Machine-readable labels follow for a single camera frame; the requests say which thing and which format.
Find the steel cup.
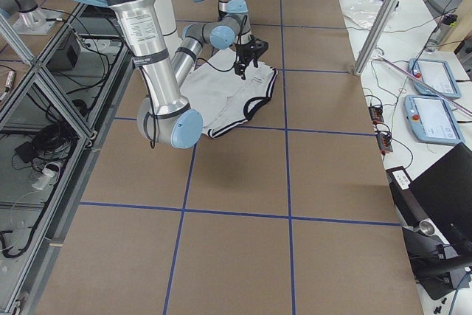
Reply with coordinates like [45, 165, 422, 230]
[418, 219, 436, 237]

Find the near blue teach pendant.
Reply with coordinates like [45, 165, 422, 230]
[403, 95, 465, 146]

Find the aluminium frame post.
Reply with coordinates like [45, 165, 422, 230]
[353, 0, 399, 76]

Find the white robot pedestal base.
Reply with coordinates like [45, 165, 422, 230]
[154, 0, 182, 57]

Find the black box under table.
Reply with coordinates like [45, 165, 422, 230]
[46, 32, 80, 72]

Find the black laptop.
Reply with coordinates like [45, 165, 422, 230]
[409, 143, 471, 255]

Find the clear plastic sheet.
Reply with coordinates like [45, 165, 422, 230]
[343, 0, 383, 30]

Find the grey cartoon print t-shirt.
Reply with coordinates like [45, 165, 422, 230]
[181, 48, 277, 139]

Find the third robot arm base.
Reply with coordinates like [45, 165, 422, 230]
[1, 0, 53, 35]

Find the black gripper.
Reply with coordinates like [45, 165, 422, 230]
[234, 38, 267, 80]

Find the far blue teach pendant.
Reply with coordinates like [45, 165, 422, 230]
[408, 58, 462, 99]

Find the blue teach pendant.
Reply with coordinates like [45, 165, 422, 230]
[408, 58, 462, 99]
[403, 95, 465, 146]

